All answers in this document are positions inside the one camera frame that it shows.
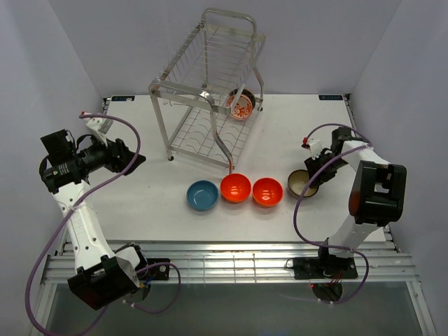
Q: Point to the orange plastic bowl right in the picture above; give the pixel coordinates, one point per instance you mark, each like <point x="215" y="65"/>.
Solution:
<point x="267" y="192"/>

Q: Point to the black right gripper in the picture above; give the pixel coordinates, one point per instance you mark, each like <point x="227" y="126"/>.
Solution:
<point x="312" y="165"/>

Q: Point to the steel wire dish rack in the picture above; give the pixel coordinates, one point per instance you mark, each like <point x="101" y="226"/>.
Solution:
<point x="196" y="92"/>

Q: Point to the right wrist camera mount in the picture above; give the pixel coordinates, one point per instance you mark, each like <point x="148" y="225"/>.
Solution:
<point x="313" y="146"/>

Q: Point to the blue ceramic bowl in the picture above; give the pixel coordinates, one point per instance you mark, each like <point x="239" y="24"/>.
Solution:
<point x="202" y="195"/>

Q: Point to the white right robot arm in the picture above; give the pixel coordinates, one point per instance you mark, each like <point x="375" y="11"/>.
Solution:
<point x="376" y="199"/>

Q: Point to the orange plastic bowl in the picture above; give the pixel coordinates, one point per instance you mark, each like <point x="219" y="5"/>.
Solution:
<point x="267" y="192"/>
<point x="235" y="188"/>

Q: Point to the orange plastic bowl left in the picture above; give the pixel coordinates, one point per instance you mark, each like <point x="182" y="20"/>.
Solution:
<point x="235" y="188"/>

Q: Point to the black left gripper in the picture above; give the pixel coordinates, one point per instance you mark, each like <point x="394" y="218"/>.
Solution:
<point x="113" y="150"/>

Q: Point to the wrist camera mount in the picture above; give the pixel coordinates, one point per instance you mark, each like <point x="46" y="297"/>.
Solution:
<point x="98" y="127"/>
<point x="313" y="146"/>

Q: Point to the aluminium table frame rails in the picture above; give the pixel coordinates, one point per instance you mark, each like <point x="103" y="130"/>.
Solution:
<point x="232" y="243"/>

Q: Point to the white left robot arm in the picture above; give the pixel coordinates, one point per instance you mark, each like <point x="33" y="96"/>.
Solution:
<point x="103" y="275"/>

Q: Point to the white orange patterned bowl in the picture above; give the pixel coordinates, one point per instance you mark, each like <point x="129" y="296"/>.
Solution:
<point x="244" y="106"/>

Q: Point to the brown cream-inside bowl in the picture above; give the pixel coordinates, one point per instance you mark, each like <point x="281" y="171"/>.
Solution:
<point x="297" y="181"/>

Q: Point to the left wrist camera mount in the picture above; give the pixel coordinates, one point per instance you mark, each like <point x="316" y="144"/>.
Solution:
<point x="98" y="127"/>

